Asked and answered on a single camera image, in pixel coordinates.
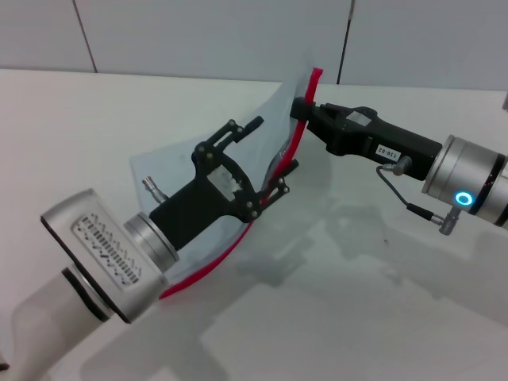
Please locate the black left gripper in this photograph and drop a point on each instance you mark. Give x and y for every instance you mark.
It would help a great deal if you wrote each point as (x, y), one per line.
(198, 206)

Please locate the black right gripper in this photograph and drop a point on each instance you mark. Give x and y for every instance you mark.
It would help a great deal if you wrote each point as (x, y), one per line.
(381, 139)

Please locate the transparent document bag red zipper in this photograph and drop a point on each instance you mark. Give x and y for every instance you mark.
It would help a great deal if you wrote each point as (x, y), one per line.
(170, 162)

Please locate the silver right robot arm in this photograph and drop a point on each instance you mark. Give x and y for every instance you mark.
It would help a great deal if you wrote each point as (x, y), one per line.
(472, 182)

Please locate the thin black pole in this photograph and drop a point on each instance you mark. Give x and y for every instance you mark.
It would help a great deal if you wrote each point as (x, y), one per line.
(344, 43)

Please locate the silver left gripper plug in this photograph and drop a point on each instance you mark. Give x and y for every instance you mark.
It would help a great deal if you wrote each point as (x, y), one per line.
(152, 187)

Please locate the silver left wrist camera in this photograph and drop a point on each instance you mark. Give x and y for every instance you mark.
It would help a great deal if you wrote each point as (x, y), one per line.
(103, 254)

